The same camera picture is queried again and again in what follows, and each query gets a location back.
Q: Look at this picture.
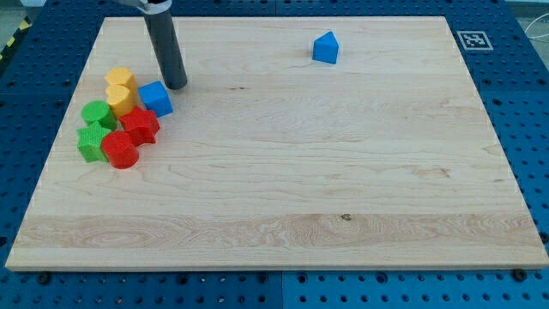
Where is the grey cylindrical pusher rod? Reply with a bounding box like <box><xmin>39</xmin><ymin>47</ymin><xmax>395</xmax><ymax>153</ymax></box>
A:
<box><xmin>144</xmin><ymin>10</ymin><xmax>188</xmax><ymax>90</ymax></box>

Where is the green cylinder block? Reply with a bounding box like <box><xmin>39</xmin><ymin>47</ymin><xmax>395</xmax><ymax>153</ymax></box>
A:
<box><xmin>81</xmin><ymin>100</ymin><xmax>118</xmax><ymax>130</ymax></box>

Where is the red star block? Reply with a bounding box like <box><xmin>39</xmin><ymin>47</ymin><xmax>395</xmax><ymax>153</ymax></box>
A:
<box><xmin>119</xmin><ymin>106</ymin><xmax>160</xmax><ymax>146</ymax></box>

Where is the blue cube block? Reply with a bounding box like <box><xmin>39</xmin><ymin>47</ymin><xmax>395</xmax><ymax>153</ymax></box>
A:
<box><xmin>138</xmin><ymin>81</ymin><xmax>173</xmax><ymax>118</ymax></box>

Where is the red cylinder block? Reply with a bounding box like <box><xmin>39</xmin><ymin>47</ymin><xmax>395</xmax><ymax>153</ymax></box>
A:
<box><xmin>101</xmin><ymin>130</ymin><xmax>139</xmax><ymax>169</ymax></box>

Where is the white fiducial marker tag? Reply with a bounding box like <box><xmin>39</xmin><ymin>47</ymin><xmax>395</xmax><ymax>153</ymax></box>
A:
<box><xmin>456</xmin><ymin>31</ymin><xmax>493</xmax><ymax>51</ymax></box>

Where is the white cable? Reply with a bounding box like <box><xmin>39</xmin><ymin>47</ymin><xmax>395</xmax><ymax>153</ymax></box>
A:
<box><xmin>523</xmin><ymin>11</ymin><xmax>549</xmax><ymax>40</ymax></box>

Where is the blue triangle block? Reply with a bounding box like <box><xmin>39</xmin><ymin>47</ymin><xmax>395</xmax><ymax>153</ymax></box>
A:
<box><xmin>312</xmin><ymin>31</ymin><xmax>340</xmax><ymax>64</ymax></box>

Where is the yellow heart block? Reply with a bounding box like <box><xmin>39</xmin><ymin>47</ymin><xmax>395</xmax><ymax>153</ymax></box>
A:
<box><xmin>106</xmin><ymin>85</ymin><xmax>136</xmax><ymax>118</ymax></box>

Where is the green star block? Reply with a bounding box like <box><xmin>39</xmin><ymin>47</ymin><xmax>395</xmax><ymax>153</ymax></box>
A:
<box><xmin>76</xmin><ymin>122</ymin><xmax>112</xmax><ymax>162</ymax></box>

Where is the light wooden board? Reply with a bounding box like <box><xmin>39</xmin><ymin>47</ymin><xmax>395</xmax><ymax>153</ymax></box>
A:
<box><xmin>6</xmin><ymin>16</ymin><xmax>548</xmax><ymax>271</ymax></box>

